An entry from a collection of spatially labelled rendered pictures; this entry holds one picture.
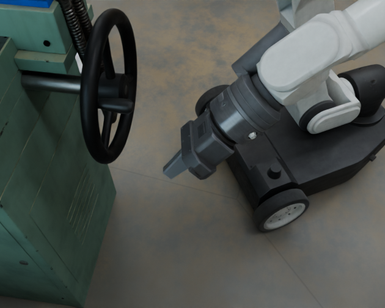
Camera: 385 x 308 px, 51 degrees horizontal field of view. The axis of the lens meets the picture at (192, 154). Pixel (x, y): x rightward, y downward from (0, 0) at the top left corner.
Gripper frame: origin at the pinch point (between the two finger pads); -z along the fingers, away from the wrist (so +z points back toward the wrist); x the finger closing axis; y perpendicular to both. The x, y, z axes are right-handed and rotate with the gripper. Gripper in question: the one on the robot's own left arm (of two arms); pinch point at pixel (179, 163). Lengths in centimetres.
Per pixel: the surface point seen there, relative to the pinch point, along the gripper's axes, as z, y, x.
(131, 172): -56, -31, 74
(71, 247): -55, -12, 24
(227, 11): 2, -41, 172
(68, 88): -10.6, 18.6, 16.3
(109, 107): -1.8, 14.0, 4.0
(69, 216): -47, -6, 26
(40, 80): -13.5, 23.2, 17.5
